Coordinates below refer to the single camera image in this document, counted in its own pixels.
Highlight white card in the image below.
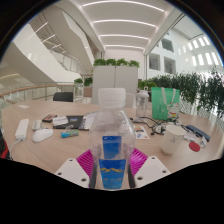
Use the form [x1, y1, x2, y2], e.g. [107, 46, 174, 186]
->
[51, 115, 69, 127]

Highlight red chair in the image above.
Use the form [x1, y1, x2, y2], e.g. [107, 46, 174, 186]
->
[0, 129, 10, 160]

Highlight colourful sticker sheet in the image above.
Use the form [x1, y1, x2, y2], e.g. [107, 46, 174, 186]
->
[133, 125, 150, 141]

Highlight white printed booklet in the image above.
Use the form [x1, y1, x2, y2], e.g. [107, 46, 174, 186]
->
[78, 111, 101, 131]

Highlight small white device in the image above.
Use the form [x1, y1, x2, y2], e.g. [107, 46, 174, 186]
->
[31, 119, 43, 131]

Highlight white computer mouse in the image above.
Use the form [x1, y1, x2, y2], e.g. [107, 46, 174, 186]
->
[31, 128, 54, 144]

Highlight small teal tube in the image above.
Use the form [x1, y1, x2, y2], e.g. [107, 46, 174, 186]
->
[60, 129, 80, 139]

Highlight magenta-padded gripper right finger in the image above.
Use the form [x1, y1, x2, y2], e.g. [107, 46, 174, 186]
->
[129, 148, 172, 188]

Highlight green tote bag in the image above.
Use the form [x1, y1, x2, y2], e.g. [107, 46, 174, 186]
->
[151, 86, 181, 122]

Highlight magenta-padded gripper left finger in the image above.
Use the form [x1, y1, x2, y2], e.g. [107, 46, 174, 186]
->
[54, 148, 94, 188]

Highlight black chair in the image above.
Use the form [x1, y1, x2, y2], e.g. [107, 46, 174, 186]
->
[52, 91, 74, 103]

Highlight white chair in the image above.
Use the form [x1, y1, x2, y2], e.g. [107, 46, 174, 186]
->
[125, 93, 138, 108]

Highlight clear blue-labelled water bottle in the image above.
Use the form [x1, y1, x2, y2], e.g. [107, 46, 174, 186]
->
[88, 87, 137, 191]

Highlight black cable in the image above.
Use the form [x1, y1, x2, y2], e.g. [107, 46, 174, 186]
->
[131, 115, 183, 136]

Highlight flat round red coaster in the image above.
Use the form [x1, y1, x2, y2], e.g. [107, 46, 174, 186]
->
[188, 141, 202, 153]

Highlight ceiling light strips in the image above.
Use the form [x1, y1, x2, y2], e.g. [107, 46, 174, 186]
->
[81, 0, 166, 51]

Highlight row of green plants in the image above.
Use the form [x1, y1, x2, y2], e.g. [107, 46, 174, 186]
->
[138, 68, 224, 118]

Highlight green plants atop cabinet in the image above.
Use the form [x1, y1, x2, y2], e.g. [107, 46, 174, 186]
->
[92, 58, 141, 69]

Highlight black notebook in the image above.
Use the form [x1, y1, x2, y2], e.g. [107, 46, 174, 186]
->
[52, 114, 86, 131]

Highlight white marbled cup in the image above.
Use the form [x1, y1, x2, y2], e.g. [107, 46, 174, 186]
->
[161, 124, 188, 156]

